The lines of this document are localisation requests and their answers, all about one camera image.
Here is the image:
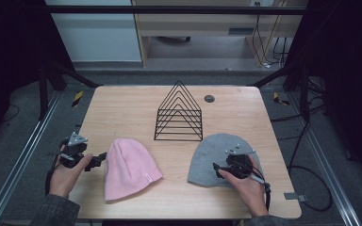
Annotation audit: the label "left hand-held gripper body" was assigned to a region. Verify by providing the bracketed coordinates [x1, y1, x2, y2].
[58, 131, 89, 170]

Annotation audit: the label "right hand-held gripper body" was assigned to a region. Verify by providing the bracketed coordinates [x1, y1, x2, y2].
[224, 143, 256, 180]

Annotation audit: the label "grey knit beanie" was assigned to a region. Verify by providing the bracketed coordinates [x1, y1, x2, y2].
[187, 133, 262, 189]

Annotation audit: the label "pink knit beanie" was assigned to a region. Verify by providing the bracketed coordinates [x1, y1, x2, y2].
[104, 137, 164, 202]

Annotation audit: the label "black wire triangular rack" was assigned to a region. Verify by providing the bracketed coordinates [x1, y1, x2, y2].
[153, 79, 204, 142]

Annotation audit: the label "person's right hand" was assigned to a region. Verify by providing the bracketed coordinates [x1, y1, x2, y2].
[218, 155, 270, 218]

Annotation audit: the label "person's left hand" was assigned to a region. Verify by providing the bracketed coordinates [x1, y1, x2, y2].
[49, 153, 94, 200]

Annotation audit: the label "yellow black tape strip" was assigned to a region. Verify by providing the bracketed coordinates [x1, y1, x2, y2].
[71, 90, 85, 108]
[272, 91, 291, 106]

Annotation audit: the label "black metal stand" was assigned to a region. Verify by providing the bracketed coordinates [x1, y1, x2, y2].
[37, 57, 104, 121]
[250, 60, 313, 122]

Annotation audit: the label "black curtain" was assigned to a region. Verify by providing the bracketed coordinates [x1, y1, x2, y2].
[0, 0, 77, 150]
[283, 0, 362, 185]

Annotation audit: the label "white cabinet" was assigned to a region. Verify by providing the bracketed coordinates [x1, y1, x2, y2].
[44, 0, 143, 63]

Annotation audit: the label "right hand-held gripper cable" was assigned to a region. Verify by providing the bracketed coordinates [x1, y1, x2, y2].
[249, 163, 272, 212]

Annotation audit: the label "hand-held gripper cable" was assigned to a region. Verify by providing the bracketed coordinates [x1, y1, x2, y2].
[44, 139, 68, 197]
[249, 163, 272, 212]

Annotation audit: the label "left hand-held gripper cable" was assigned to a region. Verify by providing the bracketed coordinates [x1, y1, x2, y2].
[44, 139, 68, 197]

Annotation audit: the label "aluminium frame rail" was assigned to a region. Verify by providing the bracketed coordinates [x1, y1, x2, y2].
[0, 89, 63, 226]
[287, 90, 362, 226]

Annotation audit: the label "grey metal table bracket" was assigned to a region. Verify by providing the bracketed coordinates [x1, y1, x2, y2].
[283, 191, 308, 203]

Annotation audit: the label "black floor cable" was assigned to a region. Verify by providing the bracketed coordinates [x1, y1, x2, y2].
[270, 103, 334, 213]

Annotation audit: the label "yellow cable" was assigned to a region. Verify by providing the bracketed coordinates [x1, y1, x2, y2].
[252, 0, 287, 68]

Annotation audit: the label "black hanging cables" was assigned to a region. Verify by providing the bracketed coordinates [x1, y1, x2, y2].
[272, 37, 289, 69]

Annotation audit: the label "black horizontal frame bar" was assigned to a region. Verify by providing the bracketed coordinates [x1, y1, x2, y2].
[44, 5, 308, 15]

